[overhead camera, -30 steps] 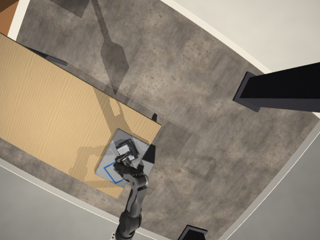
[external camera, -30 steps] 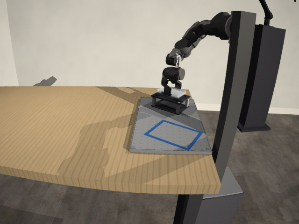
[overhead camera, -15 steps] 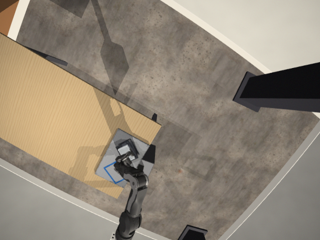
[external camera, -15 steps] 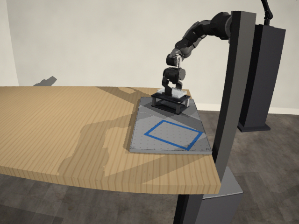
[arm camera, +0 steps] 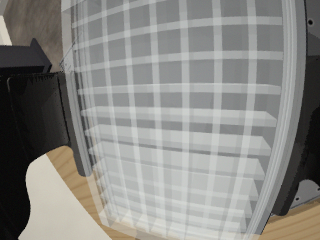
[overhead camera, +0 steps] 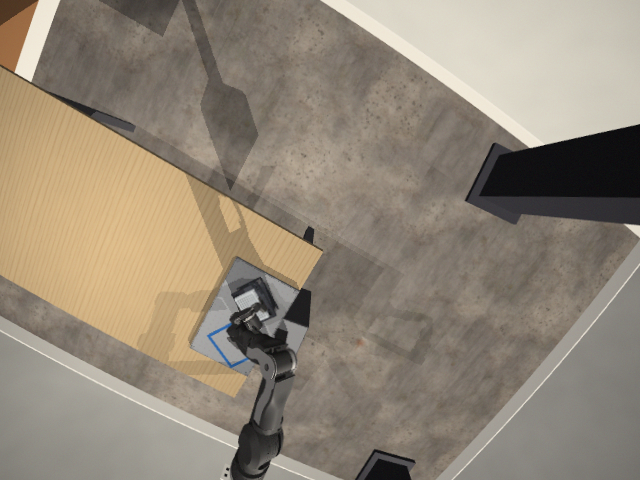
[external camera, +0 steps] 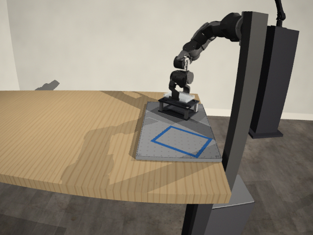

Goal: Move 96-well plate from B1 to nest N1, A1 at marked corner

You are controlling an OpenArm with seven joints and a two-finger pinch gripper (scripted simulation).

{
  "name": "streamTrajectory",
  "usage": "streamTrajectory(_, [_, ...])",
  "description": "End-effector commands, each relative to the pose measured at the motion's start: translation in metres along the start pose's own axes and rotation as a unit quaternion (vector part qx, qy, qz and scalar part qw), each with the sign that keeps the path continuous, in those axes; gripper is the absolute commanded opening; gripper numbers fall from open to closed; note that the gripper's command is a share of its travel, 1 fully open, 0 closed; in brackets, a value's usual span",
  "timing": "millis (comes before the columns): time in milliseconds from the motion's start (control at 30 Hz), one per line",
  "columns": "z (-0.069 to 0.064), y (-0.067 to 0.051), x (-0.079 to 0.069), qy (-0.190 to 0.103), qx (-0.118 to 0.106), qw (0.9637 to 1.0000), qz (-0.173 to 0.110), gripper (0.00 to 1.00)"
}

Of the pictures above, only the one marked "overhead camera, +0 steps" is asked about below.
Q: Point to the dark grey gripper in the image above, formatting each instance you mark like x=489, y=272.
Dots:
x=252, y=318

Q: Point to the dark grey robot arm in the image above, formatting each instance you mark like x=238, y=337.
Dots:
x=258, y=440

